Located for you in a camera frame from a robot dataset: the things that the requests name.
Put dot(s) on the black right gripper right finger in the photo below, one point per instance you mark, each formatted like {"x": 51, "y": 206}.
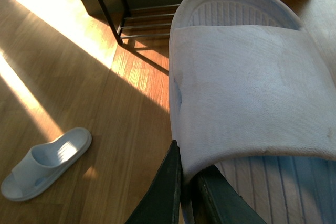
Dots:
{"x": 215, "y": 201}

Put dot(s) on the light blue slipper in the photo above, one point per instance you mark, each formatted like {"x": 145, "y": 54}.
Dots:
{"x": 250, "y": 94}
{"x": 44, "y": 164}

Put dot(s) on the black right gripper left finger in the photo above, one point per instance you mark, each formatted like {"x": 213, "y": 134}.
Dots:
{"x": 161, "y": 203}

